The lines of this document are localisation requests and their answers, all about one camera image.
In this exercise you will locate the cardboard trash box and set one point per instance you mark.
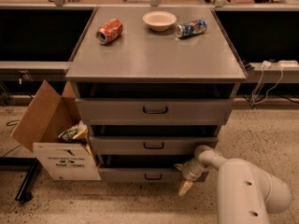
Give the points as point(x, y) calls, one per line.
point(49, 114)

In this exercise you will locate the grey drawer cabinet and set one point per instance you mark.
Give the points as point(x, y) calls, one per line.
point(142, 64)

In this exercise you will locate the grey middle drawer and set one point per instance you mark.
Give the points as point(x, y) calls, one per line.
point(149, 145)

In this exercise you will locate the grey bottom drawer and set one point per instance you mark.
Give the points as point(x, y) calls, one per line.
point(155, 175)

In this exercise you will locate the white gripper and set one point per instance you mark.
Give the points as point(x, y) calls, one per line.
point(189, 171)

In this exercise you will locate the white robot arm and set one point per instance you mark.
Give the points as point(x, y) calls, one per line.
point(246, 194)

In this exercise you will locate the crushed orange soda can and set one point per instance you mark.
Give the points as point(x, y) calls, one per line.
point(109, 31)

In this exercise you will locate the black metal stand leg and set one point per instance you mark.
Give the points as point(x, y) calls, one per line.
point(29, 166)

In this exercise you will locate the blue white soda can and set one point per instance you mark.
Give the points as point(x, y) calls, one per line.
point(191, 28)

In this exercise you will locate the grey top drawer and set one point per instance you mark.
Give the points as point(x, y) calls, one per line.
point(120, 111)

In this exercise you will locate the white power strip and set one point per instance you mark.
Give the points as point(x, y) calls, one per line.
point(288, 64)

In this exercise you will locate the crumpled trash in box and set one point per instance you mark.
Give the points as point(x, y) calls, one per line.
point(77, 132)

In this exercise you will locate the grey drawer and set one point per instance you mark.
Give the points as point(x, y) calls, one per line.
point(120, 111)
point(155, 175)
point(149, 145)

